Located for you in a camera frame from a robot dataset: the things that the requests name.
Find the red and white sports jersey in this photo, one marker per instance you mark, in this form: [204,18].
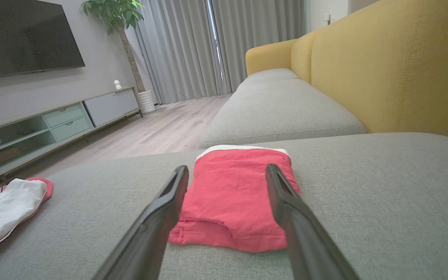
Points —
[10,210]

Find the red shorts with white band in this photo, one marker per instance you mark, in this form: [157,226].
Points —
[231,194]

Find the white ribbed plant pot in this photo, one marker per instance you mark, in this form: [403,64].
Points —
[147,102]

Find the long low television cabinet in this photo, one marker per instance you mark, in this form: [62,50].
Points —
[72,116]

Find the yellow sofa backrest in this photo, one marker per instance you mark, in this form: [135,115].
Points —
[395,70]

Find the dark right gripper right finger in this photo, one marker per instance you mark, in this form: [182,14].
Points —
[305,241]

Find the white wall switch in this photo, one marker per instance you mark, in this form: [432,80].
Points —
[327,18]

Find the large grey sofa seat cushion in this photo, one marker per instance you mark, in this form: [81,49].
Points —
[364,202]

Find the black flat screen television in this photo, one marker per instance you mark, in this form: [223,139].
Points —
[21,35]

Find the green potted tree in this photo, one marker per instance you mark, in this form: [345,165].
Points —
[125,39]

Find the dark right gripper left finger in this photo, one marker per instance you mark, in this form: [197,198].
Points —
[150,233]

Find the grey curtain panel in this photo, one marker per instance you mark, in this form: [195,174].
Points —
[259,35]
[177,46]

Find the small white figurine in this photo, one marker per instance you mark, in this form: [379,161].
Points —
[117,84]

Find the brown box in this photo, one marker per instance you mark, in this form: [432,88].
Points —
[5,156]

